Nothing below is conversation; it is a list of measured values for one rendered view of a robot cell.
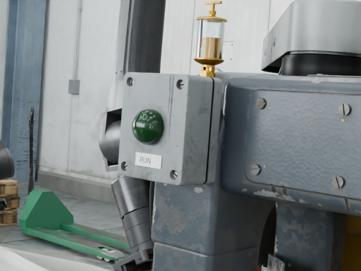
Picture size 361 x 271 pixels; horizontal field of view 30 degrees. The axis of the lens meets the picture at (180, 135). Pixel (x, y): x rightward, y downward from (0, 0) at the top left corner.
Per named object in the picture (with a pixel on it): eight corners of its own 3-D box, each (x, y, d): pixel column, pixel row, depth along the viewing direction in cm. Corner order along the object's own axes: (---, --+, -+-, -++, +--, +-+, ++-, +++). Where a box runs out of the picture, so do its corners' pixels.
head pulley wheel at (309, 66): (262, 78, 68) (265, 54, 68) (309, 84, 75) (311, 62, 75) (343, 81, 62) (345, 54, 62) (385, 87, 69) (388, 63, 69)
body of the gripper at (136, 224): (202, 254, 88) (184, 201, 90) (147, 264, 80) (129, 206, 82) (168, 270, 92) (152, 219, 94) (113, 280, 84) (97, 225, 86)
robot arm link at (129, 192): (101, 182, 90) (122, 165, 86) (142, 177, 95) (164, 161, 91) (115, 230, 88) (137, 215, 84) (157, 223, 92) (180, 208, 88)
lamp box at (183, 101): (116, 175, 59) (123, 71, 58) (152, 172, 62) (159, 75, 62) (180, 186, 54) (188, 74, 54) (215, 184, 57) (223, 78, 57)
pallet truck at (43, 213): (-4, 228, 624) (4, 104, 618) (44, 223, 665) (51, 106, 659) (113, 265, 519) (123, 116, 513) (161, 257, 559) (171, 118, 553)
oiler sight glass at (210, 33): (189, 57, 63) (192, 19, 63) (207, 59, 65) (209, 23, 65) (210, 57, 61) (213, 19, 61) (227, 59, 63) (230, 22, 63)
